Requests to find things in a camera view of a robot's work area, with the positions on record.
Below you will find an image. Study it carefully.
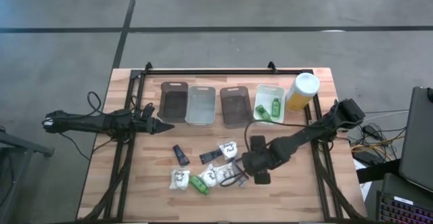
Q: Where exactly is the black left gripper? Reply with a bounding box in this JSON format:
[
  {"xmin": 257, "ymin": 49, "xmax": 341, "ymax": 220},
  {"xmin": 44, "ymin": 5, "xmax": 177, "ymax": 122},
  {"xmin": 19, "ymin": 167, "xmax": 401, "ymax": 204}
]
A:
[{"xmin": 131, "ymin": 112, "xmax": 175, "ymax": 135}]

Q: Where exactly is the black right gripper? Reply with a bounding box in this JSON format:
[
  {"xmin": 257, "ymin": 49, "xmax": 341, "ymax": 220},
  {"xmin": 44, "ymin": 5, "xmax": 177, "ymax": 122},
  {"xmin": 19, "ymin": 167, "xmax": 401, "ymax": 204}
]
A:
[{"xmin": 236, "ymin": 135, "xmax": 273, "ymax": 186}]

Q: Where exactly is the blue razor clear cap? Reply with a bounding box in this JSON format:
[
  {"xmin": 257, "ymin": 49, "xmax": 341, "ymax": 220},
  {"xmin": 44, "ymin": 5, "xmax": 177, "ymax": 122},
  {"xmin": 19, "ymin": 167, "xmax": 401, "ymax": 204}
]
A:
[{"xmin": 231, "ymin": 161, "xmax": 250, "ymax": 187}]

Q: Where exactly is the clear vanity pack bag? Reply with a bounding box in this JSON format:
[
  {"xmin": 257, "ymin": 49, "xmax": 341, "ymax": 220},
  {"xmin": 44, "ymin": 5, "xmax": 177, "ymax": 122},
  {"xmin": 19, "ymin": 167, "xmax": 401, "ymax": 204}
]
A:
[
  {"xmin": 168, "ymin": 169, "xmax": 191, "ymax": 191},
  {"xmin": 219, "ymin": 141, "xmax": 239, "ymax": 160},
  {"xmin": 198, "ymin": 164, "xmax": 221, "ymax": 188},
  {"xmin": 214, "ymin": 162, "xmax": 244, "ymax": 187}
]

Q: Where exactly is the dark blue tube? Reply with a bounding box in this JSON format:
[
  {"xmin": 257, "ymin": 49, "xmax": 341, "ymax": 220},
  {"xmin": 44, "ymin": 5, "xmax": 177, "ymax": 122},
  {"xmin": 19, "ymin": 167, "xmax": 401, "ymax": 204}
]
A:
[
  {"xmin": 199, "ymin": 148, "xmax": 224, "ymax": 165},
  {"xmin": 172, "ymin": 144, "xmax": 191, "ymax": 166}
]

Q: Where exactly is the small green bottle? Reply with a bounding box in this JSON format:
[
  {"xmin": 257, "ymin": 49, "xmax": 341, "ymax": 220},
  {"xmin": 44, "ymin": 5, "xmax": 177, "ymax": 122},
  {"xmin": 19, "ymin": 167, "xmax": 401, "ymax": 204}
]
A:
[
  {"xmin": 254, "ymin": 104, "xmax": 273, "ymax": 122},
  {"xmin": 189, "ymin": 175, "xmax": 210, "ymax": 196},
  {"xmin": 271, "ymin": 97, "xmax": 281, "ymax": 118}
]

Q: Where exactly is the dark grey plastic bin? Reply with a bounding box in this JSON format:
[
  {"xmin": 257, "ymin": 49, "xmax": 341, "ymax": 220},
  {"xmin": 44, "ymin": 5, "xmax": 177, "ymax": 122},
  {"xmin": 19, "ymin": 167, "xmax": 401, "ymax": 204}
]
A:
[
  {"xmin": 219, "ymin": 85, "xmax": 254, "ymax": 129},
  {"xmin": 157, "ymin": 81, "xmax": 189, "ymax": 123}
]

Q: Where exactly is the light grey plastic bin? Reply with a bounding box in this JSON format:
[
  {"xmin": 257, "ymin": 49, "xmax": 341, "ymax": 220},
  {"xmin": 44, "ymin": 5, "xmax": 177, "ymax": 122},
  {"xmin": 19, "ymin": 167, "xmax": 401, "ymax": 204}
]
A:
[{"xmin": 185, "ymin": 85, "xmax": 217, "ymax": 127}]

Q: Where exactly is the white plastic bin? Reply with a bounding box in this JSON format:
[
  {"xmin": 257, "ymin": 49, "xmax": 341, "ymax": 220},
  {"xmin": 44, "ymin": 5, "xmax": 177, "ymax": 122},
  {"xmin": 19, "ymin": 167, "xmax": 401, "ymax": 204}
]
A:
[{"xmin": 252, "ymin": 83, "xmax": 287, "ymax": 125}]

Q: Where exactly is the yellow canister white lid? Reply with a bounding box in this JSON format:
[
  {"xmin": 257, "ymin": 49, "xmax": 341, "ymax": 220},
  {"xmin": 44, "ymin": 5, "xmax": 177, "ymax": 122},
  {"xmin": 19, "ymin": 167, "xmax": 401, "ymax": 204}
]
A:
[{"xmin": 286, "ymin": 72, "xmax": 321, "ymax": 114}]

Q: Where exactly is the white paper sheet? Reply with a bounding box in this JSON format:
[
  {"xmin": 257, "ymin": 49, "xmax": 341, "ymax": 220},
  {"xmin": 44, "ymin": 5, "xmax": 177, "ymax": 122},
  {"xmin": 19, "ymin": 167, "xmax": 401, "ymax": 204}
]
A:
[{"xmin": 353, "ymin": 158, "xmax": 372, "ymax": 201}]

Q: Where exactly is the grey metal stand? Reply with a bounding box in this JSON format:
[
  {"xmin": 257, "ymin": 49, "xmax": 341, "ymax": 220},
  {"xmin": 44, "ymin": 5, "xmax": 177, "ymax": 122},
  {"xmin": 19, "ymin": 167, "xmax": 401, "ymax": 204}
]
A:
[{"xmin": 0, "ymin": 125, "xmax": 55, "ymax": 224}]

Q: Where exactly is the backlit keyboard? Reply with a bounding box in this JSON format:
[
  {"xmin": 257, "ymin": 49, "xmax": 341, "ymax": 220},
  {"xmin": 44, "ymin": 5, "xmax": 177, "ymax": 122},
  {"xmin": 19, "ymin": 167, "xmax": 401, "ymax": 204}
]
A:
[{"xmin": 375, "ymin": 192, "xmax": 433, "ymax": 224}]

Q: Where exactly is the grey laptop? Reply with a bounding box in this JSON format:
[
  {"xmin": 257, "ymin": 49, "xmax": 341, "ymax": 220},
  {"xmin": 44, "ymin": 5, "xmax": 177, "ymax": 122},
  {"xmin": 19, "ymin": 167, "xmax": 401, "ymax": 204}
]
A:
[{"xmin": 398, "ymin": 85, "xmax": 433, "ymax": 194}]

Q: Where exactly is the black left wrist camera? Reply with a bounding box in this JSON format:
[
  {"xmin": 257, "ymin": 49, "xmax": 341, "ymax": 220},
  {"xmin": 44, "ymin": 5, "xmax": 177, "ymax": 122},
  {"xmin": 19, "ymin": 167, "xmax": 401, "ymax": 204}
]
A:
[{"xmin": 141, "ymin": 102, "xmax": 156, "ymax": 117}]

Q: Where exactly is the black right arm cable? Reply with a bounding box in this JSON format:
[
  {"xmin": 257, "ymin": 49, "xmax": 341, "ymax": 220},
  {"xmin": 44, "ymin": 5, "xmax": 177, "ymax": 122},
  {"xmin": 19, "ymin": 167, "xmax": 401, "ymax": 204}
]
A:
[{"xmin": 244, "ymin": 118, "xmax": 325, "ymax": 152}]

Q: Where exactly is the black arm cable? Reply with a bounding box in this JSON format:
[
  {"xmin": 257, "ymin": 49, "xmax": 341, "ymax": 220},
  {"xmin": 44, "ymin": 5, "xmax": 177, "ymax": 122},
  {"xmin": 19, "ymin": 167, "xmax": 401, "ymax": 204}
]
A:
[
  {"xmin": 244, "ymin": 118, "xmax": 325, "ymax": 152},
  {"xmin": 59, "ymin": 91, "xmax": 114, "ymax": 161}
]

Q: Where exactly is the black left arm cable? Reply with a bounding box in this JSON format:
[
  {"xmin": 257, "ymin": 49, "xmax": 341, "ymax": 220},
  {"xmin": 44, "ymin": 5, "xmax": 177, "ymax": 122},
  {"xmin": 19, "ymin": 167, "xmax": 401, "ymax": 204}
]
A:
[{"xmin": 59, "ymin": 91, "xmax": 114, "ymax": 161}]

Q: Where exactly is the black aluminium table frame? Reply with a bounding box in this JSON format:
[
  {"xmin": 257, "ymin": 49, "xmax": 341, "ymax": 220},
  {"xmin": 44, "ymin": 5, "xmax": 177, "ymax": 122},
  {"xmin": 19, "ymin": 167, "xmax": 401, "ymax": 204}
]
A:
[{"xmin": 77, "ymin": 61, "xmax": 367, "ymax": 223}]

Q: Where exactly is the yellow cable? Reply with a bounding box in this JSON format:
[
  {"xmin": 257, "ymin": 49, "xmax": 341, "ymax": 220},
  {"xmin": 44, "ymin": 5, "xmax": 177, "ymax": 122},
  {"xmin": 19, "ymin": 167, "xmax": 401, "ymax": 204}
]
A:
[{"xmin": 350, "ymin": 137, "xmax": 402, "ymax": 152}]

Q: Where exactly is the black strap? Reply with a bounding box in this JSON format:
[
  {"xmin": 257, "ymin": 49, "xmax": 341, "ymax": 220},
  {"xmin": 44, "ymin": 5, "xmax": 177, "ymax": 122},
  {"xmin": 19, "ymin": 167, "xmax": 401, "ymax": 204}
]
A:
[{"xmin": 357, "ymin": 158, "xmax": 402, "ymax": 184}]

